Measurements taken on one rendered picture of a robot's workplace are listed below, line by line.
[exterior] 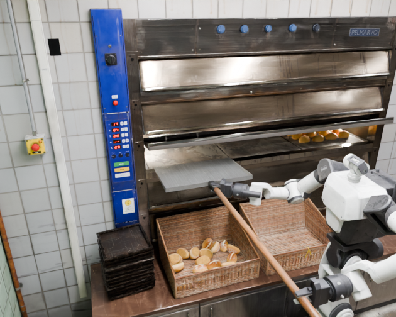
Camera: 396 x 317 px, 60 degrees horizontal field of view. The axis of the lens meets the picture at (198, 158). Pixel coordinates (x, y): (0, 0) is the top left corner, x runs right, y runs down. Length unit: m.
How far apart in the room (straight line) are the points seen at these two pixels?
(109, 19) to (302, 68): 1.26
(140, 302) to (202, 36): 1.59
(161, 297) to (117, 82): 1.28
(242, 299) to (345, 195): 1.00
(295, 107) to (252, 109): 0.33
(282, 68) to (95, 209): 1.51
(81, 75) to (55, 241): 1.07
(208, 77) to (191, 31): 0.28
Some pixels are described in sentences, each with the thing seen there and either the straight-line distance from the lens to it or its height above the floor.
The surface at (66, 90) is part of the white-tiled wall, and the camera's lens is 2.06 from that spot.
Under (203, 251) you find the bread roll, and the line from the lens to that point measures 2.41.
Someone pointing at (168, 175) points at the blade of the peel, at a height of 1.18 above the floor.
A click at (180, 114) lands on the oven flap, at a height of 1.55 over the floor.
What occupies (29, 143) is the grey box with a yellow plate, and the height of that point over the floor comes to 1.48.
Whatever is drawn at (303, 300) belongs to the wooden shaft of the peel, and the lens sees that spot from 1.35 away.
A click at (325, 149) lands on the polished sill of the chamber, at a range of 2.77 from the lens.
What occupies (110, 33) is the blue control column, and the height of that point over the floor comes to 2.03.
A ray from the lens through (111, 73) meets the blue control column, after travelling 2.02.
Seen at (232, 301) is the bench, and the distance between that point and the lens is 2.30.
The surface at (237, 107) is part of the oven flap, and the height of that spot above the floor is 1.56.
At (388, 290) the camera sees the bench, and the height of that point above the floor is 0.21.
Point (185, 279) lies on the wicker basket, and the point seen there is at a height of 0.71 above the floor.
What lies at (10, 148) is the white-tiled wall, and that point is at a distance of 2.19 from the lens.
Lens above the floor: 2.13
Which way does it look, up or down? 23 degrees down
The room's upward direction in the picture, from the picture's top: straight up
